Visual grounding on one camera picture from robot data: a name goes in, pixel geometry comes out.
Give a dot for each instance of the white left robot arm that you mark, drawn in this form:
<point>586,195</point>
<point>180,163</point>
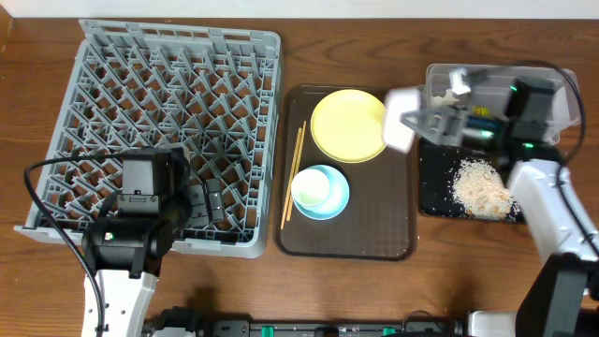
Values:
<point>135,228</point>

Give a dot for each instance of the white bowl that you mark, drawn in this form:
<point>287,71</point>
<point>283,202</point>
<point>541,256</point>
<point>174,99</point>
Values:
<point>396,134</point>

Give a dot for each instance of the clear plastic bin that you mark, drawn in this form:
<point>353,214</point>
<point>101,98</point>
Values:
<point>495,92</point>

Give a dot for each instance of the light blue plate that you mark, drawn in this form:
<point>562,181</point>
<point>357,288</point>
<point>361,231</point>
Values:
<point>337,200</point>

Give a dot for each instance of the wooden chopstick left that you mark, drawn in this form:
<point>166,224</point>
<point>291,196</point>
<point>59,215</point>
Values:
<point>291,174</point>

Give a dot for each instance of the grey dishwasher rack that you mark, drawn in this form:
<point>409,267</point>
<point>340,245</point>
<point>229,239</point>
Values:
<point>134,85</point>

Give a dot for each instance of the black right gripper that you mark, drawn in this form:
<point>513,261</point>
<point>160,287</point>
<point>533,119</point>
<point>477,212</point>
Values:
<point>454,120</point>

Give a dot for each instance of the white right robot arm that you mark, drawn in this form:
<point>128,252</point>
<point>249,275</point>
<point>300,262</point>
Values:
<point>537,178</point>

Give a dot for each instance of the green yellow snack wrapper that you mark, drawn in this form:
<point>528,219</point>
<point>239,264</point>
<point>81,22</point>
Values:
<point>481,111</point>

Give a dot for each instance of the yellow plate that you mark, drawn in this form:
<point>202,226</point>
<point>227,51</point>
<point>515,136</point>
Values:
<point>347,126</point>

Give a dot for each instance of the white tissue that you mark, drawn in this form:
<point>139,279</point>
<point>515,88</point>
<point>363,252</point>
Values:
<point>448,99</point>

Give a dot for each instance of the wooden chopstick right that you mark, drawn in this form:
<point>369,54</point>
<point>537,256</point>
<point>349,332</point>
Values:
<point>297,167</point>

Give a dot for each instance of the black plastic tray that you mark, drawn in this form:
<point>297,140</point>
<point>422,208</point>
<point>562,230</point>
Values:
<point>438,168</point>

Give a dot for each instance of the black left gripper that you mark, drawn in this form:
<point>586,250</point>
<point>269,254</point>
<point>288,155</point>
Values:
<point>206,203</point>

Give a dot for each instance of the brown plastic tray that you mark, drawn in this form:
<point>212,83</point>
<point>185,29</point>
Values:
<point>379,221</point>

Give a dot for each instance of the rice food waste pile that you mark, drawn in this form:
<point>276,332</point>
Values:
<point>478,189</point>

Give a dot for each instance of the wooden chopstick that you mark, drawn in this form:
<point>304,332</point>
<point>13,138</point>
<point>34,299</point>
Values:
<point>291,174</point>
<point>297,167</point>

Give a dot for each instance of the white green cup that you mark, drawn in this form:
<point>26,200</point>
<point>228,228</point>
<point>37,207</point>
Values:
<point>310,187</point>

